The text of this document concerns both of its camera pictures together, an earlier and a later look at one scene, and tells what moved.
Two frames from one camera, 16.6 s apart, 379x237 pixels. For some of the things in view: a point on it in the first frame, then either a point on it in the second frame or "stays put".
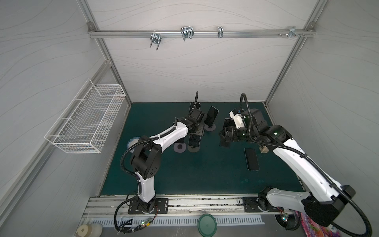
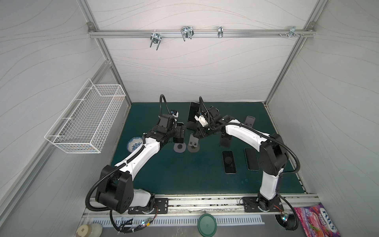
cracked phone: [194, 140] → [229, 162]
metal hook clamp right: [292, 31] stays put
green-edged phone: [251, 159] stays put
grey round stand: [193, 149] stays put
